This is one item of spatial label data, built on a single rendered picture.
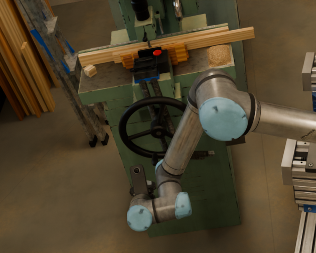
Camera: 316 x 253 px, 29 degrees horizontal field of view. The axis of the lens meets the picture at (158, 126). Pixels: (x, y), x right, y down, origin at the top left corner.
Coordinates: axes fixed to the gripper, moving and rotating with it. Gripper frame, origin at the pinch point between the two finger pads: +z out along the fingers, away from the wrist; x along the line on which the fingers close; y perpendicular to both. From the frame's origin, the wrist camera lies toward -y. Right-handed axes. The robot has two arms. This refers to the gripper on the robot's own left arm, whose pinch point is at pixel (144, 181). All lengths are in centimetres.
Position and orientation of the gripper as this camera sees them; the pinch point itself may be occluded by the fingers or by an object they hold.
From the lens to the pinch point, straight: 212.1
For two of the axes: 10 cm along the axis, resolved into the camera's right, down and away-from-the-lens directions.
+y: 2.4, 9.6, 1.7
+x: 9.7, -2.3, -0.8
